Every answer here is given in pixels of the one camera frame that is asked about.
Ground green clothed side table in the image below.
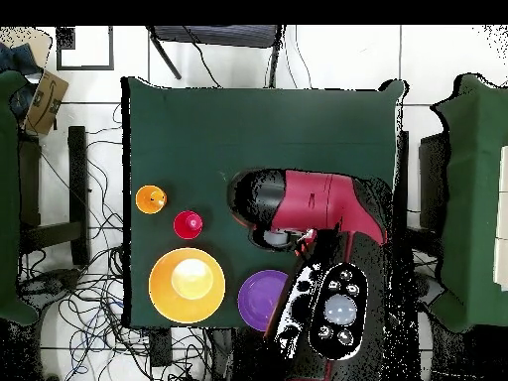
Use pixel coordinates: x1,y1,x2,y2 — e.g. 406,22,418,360
430,72,508,332
0,69,41,326

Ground black square frame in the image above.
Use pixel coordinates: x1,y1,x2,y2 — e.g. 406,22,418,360
56,26,115,71

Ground purple bowl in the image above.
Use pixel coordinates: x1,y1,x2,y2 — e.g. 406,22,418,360
236,269,290,332

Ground blue fabric bundle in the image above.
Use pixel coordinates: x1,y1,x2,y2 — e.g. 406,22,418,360
0,41,43,76

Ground cardboard box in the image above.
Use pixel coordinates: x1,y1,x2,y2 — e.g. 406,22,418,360
22,69,69,136

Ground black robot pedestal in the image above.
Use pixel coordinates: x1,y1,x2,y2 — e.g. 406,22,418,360
209,327,279,381

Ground black metal stand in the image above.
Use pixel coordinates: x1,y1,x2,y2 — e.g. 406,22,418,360
17,125,90,267

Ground black power strip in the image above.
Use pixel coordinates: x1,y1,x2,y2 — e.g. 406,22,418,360
148,328,174,366

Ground black box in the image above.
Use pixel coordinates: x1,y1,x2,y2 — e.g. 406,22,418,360
419,132,449,231

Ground stepped orange-yellow cup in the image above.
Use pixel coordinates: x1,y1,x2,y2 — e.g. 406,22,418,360
135,185,169,215

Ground large yellow bowl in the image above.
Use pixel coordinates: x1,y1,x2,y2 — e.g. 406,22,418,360
148,246,226,324

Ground white papers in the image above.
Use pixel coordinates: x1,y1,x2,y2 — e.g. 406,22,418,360
492,145,508,293

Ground red cup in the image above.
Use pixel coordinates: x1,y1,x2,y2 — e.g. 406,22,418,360
173,209,204,241

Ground tangled floor cables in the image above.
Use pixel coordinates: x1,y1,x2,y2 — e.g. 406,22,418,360
17,102,223,381

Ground dark grey chair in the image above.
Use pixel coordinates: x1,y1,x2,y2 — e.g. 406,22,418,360
146,25,285,88

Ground dark green tablecloth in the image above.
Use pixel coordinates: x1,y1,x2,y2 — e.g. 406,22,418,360
120,75,410,330

